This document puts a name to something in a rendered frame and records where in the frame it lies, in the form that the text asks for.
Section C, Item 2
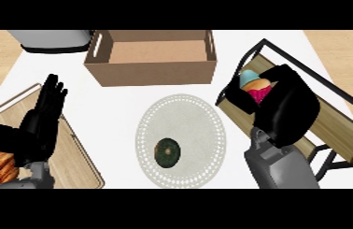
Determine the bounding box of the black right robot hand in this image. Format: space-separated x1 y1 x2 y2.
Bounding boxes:
221 64 322 148

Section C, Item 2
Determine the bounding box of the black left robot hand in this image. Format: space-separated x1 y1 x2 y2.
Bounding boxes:
0 73 69 168

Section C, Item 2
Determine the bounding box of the cupcake with pink wrapper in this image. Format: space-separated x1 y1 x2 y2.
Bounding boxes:
239 69 279 105

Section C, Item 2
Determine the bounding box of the round white lace placemat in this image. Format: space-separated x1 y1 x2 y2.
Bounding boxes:
134 93 227 189

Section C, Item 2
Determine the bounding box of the orange-brown bread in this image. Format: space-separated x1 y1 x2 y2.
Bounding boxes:
0 150 22 185

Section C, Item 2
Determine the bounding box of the grey and black appliance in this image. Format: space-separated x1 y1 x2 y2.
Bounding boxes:
7 30 96 54

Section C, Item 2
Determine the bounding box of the dark green round vegetable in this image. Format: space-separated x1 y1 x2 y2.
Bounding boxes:
153 137 181 169

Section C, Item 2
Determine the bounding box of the brown wooden crate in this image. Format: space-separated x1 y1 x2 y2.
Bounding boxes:
82 30 218 88

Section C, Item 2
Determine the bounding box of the black wire tiered shelf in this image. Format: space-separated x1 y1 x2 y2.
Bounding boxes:
214 37 353 182

